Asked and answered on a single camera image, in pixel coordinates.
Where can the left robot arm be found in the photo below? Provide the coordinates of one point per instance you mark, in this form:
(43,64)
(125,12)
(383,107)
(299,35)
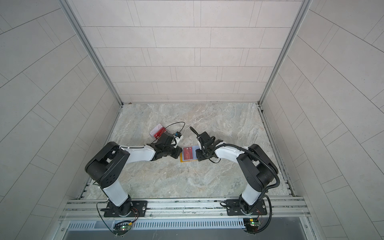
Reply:
(105,168)

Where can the green circuit board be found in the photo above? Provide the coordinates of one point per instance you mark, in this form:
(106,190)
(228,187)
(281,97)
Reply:
(122,228)
(251,225)

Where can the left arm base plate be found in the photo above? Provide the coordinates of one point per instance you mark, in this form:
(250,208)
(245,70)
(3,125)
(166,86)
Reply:
(130,209)

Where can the yellow leather card holder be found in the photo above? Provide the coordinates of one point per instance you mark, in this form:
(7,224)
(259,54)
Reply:
(195,148)

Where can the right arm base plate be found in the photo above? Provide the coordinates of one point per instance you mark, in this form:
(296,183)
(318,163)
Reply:
(236,207)

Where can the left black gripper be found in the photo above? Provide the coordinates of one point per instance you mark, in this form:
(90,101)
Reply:
(178,150)

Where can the aluminium mounting rail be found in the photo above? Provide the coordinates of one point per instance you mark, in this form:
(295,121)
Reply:
(189,208)

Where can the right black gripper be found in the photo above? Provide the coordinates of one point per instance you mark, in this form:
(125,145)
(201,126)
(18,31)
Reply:
(199,157)

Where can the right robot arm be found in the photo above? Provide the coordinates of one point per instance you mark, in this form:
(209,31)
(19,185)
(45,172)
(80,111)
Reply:
(260,172)

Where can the left green circuit board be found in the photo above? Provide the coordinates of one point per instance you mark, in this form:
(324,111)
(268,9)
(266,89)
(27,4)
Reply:
(122,228)

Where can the clear plastic card box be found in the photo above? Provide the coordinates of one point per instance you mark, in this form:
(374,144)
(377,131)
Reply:
(159,131)

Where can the right green circuit board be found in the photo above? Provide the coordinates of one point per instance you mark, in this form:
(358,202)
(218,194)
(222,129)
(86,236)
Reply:
(251,225)

